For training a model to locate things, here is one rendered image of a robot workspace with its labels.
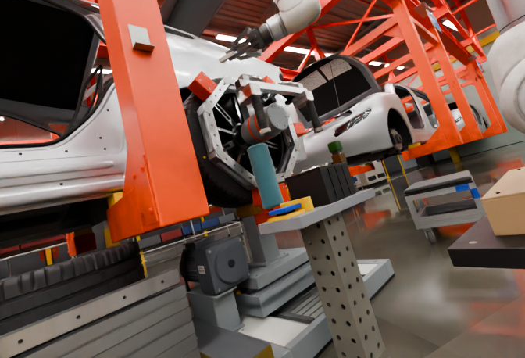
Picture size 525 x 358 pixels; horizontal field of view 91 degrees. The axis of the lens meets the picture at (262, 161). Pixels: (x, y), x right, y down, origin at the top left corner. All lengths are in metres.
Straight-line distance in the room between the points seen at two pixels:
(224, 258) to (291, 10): 0.97
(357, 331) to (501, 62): 0.71
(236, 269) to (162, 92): 0.70
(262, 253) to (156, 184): 0.68
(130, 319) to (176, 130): 0.55
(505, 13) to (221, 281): 1.04
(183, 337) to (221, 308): 0.24
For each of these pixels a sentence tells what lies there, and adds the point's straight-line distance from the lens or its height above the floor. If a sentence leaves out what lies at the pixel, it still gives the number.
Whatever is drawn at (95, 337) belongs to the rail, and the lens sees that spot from 0.86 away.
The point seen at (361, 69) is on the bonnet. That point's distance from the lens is 4.55.
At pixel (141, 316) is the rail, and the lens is 0.89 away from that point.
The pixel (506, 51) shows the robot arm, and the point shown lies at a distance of 0.63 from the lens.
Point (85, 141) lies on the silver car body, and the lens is 1.40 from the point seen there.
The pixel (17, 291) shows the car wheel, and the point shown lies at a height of 0.47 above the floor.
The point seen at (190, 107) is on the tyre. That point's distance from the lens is 1.19.
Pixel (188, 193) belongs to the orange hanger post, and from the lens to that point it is 0.84.
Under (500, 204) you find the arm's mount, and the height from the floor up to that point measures 0.37.
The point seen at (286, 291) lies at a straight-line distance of 1.21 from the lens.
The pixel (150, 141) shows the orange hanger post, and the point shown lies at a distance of 0.85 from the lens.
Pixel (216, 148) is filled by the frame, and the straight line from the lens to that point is 1.06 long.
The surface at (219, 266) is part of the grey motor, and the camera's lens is 1.04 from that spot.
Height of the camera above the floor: 0.51
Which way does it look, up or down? 9 degrees up
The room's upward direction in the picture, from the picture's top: 16 degrees counter-clockwise
